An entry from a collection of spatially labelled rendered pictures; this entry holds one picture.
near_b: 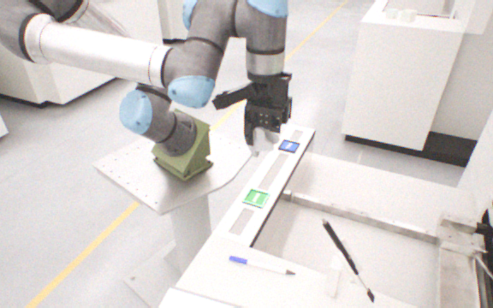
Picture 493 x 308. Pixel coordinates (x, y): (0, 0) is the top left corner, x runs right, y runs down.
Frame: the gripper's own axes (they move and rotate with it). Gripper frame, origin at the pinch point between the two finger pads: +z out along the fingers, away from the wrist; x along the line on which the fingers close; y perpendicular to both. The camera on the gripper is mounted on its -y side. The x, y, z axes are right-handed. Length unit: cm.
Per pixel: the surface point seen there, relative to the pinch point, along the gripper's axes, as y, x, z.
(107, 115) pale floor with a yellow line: -212, 144, 111
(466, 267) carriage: 52, 6, 22
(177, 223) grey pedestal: -38, 13, 54
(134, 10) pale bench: -256, 256, 44
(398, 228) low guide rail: 37.1, 17.0, 26.2
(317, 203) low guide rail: 13.6, 17.0, 25.8
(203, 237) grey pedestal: -30, 18, 63
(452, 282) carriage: 49, 0, 22
